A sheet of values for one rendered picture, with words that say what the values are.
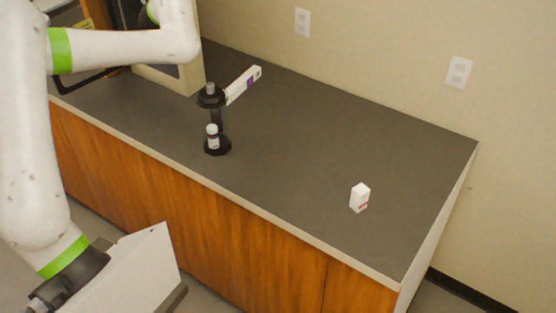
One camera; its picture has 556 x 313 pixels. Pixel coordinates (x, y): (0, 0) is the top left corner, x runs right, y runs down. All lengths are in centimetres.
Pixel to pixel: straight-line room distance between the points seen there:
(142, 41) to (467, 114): 114
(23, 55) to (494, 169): 156
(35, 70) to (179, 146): 72
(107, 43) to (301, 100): 84
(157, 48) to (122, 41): 9
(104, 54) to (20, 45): 27
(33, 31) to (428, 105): 132
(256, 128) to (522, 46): 91
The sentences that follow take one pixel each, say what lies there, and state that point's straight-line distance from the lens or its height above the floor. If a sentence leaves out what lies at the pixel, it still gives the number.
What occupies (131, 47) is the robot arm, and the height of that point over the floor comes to 141.
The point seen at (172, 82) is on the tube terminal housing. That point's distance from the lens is 191.
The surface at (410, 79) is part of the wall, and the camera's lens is 180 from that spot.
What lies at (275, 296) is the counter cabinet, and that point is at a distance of 189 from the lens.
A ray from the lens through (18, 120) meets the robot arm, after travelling 104.
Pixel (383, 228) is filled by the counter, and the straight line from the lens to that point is 142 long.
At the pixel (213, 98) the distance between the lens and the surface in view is 146.
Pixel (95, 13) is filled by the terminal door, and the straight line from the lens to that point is 190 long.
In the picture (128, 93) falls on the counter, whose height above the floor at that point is 94.
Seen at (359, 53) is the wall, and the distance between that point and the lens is 184.
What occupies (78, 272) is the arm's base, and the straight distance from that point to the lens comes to 116.
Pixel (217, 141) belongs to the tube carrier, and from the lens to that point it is 156.
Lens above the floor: 204
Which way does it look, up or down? 44 degrees down
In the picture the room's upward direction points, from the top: straight up
